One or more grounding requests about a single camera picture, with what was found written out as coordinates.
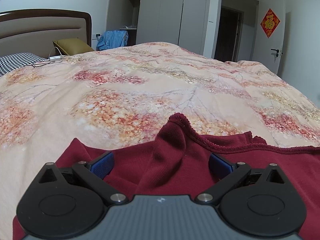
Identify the dark red long-sleeve shirt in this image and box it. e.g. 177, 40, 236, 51
13, 113, 319, 239

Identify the blue clothing pile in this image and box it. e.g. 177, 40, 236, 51
96, 30, 129, 51

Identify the floral peach quilt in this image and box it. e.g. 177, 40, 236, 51
1, 42, 319, 239

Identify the olive yellow pillow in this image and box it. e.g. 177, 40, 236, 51
53, 38, 94, 56

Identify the white room door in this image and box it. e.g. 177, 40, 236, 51
252, 0, 285, 74

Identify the black white houndstooth pillow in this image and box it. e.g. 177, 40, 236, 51
0, 53, 47, 76

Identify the beige padded wooden headboard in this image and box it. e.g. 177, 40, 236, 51
1, 9, 92, 57

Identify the red fu door decoration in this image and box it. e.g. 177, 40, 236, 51
260, 8, 280, 38

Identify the open grey wardrobe door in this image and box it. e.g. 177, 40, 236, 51
106, 0, 124, 30

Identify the grey built-in wardrobe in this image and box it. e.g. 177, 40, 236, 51
136, 0, 210, 54

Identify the white charger with cable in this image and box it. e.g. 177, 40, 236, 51
31, 46, 63, 68

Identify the black door handle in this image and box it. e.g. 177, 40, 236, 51
271, 48, 283, 63

